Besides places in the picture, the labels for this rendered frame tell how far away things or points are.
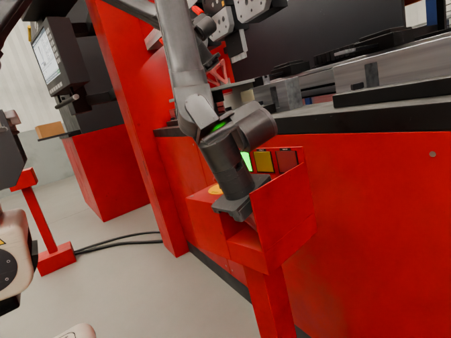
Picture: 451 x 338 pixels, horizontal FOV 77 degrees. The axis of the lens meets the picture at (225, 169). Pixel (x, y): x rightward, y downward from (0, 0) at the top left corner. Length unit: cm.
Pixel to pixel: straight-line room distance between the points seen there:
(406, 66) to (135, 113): 146
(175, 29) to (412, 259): 63
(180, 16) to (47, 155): 754
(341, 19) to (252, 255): 115
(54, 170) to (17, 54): 270
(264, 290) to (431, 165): 39
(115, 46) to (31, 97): 627
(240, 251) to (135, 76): 148
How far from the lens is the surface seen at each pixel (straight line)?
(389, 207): 66
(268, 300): 65
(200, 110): 44
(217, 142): 43
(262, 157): 61
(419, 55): 70
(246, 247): 51
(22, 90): 808
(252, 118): 46
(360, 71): 76
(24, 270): 82
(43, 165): 800
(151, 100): 186
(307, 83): 122
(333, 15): 147
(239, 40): 111
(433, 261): 68
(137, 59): 188
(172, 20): 54
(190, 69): 48
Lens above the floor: 96
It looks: 14 degrees down
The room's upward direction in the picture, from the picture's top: 14 degrees counter-clockwise
